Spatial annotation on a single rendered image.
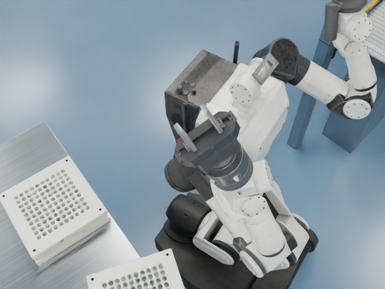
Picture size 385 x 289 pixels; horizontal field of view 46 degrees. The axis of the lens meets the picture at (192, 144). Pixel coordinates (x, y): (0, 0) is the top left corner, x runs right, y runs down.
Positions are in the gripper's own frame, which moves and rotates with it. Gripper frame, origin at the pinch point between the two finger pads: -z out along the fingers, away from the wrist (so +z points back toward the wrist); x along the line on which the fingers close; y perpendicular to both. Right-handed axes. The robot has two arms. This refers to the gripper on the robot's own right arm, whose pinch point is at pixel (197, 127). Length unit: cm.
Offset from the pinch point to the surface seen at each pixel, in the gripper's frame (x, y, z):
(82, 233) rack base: -48, -30, 47
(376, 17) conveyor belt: 87, -76, 104
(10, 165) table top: -61, -65, 39
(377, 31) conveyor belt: 82, -69, 103
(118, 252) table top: -43, -21, 53
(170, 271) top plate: -31, -7, 52
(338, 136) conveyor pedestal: 55, -76, 175
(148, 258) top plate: -34, -12, 50
